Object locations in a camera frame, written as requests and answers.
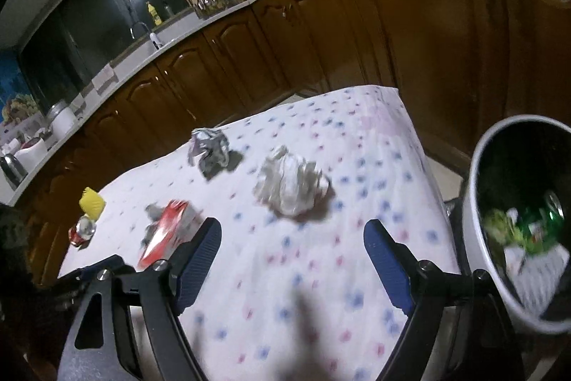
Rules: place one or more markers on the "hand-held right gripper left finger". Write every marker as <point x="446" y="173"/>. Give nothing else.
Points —
<point x="196" y="269"/>

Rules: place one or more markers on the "crushed red can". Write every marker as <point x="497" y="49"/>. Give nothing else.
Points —
<point x="82" y="231"/>

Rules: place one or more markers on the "white crumpled paper ball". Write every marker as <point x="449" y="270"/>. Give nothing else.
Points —
<point x="292" y="184"/>

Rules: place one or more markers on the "chrome sink faucet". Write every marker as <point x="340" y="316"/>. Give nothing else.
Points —
<point x="138" y="29"/>

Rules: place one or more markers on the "steel electric kettle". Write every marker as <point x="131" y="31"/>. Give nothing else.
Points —
<point x="12" y="171"/>

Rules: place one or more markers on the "yellow pleated paper cup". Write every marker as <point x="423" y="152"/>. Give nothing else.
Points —
<point x="92" y="204"/>

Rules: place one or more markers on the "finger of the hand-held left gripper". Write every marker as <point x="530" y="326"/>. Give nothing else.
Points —
<point x="107" y="263"/>

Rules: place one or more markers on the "dark kitchen window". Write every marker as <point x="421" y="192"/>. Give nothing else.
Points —
<point x="89" y="19"/>

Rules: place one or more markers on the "white foam net sleeve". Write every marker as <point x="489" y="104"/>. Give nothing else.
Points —
<point x="535" y="274"/>

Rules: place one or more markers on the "white floral tablecloth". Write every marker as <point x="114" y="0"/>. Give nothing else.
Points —
<point x="312" y="265"/>

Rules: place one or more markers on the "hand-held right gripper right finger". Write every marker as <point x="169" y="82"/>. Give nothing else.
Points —
<point x="390" y="269"/>

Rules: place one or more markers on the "yellow dish soap bottle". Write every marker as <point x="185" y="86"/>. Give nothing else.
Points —
<point x="154" y="14"/>

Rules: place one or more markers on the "crumpled silver carton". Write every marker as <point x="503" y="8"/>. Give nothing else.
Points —
<point x="209" y="151"/>

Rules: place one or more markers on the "blue wall poster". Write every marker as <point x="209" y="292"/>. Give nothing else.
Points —
<point x="15" y="95"/>

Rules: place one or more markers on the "white container with red lid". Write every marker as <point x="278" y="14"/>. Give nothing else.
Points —
<point x="31" y="153"/>

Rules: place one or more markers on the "white jar with metal lid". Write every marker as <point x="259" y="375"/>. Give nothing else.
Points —
<point x="63" y="122"/>

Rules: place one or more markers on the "red snack packet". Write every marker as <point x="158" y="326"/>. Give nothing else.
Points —
<point x="167" y="229"/>

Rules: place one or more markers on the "small dark bottle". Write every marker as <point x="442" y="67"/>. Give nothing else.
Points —
<point x="167" y="10"/>

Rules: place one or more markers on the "white kitchen countertop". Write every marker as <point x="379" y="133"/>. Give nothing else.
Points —
<point x="178" y="37"/>

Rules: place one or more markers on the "white bin with black liner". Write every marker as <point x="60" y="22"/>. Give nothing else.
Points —
<point x="473" y="238"/>

